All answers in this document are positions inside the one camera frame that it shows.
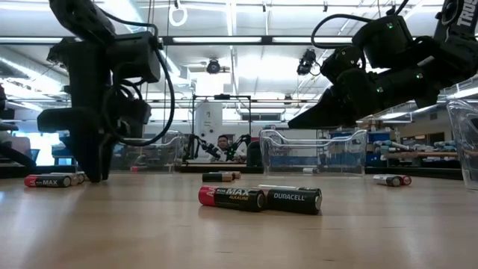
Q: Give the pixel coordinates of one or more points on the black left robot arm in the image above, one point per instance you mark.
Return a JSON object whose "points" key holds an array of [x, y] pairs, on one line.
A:
{"points": [[86, 22]]}

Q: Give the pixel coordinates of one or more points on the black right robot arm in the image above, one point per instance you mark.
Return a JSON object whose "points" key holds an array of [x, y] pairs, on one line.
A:
{"points": [[459, 45]]}

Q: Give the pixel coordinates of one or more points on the shelf with blue bins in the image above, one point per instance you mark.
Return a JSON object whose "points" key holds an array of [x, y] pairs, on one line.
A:
{"points": [[411, 149]]}

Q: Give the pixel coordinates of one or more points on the black chair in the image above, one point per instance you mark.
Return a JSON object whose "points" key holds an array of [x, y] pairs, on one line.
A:
{"points": [[254, 153]]}

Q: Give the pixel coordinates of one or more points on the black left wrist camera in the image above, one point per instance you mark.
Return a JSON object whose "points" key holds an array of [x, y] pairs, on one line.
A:
{"points": [[130, 114]]}

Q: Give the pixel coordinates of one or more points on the silver battery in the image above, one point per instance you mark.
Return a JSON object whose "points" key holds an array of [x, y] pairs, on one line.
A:
{"points": [[284, 186], [310, 170], [386, 180], [81, 176]]}

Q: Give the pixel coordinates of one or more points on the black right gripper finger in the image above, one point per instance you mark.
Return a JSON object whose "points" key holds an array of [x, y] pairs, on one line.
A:
{"points": [[328, 116], [338, 89]]}

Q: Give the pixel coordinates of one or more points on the black background robot rig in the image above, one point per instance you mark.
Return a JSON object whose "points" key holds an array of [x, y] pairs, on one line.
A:
{"points": [[222, 96]]}

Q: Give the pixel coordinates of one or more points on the person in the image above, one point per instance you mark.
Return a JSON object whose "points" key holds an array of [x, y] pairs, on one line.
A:
{"points": [[223, 143]]}

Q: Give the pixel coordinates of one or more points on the white cabinet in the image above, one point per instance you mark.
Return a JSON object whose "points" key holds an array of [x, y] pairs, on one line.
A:
{"points": [[209, 119]]}

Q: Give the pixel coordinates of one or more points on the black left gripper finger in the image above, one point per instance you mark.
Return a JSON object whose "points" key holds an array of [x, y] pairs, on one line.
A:
{"points": [[91, 160], [108, 157]]}

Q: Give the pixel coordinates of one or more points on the red black MAX battery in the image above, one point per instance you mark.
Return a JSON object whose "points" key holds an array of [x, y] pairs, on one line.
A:
{"points": [[48, 182], [138, 169], [406, 180], [231, 198]]}

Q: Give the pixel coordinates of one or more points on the ceiling light panel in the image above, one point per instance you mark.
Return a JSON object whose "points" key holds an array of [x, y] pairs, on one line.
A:
{"points": [[311, 39], [31, 40], [216, 39]]}

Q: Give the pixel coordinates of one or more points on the clear plastic bin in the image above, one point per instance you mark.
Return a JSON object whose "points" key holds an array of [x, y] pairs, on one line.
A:
{"points": [[164, 157], [465, 149], [313, 157]]}

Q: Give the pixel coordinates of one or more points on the black ceiling camera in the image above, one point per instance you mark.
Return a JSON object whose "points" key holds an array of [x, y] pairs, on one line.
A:
{"points": [[213, 66], [307, 61]]}

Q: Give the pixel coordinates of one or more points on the black aluminium frame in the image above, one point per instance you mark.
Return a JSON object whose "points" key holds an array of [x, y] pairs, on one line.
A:
{"points": [[209, 169]]}

